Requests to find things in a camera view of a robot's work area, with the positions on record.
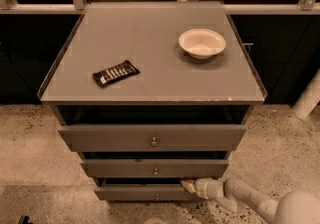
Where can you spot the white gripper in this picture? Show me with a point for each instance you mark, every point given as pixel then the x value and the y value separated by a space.
pixel 202 187

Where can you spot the grey bottom drawer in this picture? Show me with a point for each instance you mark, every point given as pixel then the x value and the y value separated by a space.
pixel 143 189

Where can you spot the grey drawer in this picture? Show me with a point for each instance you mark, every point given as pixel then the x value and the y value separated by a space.
pixel 154 168
pixel 143 189
pixel 152 138

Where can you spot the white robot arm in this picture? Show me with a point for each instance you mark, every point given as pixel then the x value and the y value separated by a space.
pixel 296 207

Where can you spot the grey middle drawer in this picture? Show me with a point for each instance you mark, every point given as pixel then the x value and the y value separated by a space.
pixel 154 168

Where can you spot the grey drawer cabinet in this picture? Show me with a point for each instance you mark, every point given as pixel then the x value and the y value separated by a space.
pixel 172 87

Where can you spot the grey top drawer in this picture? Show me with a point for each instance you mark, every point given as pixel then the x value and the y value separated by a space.
pixel 152 138

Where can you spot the black snack bar wrapper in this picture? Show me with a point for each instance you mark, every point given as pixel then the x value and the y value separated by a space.
pixel 115 73

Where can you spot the white bowl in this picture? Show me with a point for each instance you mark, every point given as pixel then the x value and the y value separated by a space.
pixel 202 44

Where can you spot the white pole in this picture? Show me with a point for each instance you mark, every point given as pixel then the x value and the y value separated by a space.
pixel 309 98

